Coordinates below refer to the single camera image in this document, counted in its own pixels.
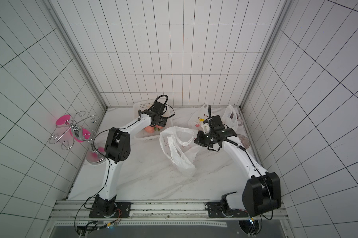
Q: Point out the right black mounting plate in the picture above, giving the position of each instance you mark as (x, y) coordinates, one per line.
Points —
(222, 210)

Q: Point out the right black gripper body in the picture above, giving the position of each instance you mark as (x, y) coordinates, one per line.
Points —
(202, 140)

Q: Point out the white bag red lettering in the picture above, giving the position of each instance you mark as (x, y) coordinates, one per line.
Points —
(178, 145)

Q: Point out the pink wine glass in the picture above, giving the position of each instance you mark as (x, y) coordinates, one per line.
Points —
(80, 134)
(62, 120)

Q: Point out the black mounting plate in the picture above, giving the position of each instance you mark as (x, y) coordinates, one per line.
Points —
(222, 210)
(112, 210)

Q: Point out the pink wine glass lower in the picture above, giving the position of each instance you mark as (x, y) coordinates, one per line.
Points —
(80, 134)

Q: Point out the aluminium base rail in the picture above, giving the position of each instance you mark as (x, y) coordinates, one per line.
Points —
(75, 216)

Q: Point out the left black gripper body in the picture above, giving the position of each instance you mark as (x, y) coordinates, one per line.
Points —
(156, 108)

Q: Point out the pink wine glass upper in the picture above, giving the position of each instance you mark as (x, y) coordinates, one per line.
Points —
(62, 120)

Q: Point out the chrome wire glass rack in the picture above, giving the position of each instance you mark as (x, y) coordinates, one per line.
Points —
(95, 154)

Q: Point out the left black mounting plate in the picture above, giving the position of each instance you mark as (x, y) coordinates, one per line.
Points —
(112, 210)

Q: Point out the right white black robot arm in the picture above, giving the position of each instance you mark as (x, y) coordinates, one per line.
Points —
(262, 190)

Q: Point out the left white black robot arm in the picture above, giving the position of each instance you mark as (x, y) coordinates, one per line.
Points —
(117, 149)

